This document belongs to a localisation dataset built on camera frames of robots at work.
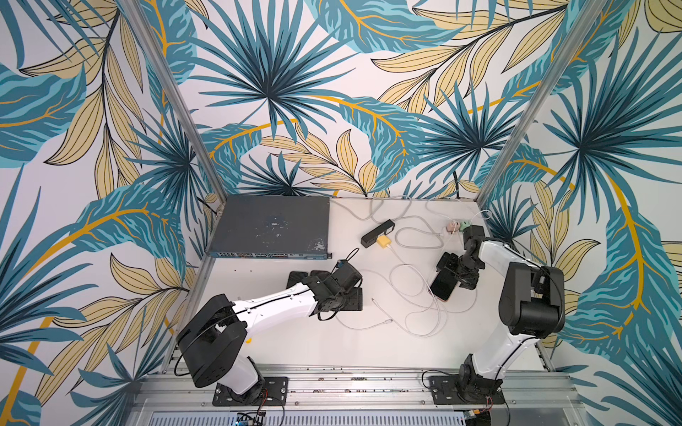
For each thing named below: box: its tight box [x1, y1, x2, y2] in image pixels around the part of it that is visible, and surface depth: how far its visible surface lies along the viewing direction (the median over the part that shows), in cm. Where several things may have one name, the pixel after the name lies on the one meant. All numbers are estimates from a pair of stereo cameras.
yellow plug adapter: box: [376, 234, 392, 249], surface depth 106 cm
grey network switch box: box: [207, 195, 333, 261], surface depth 105 cm
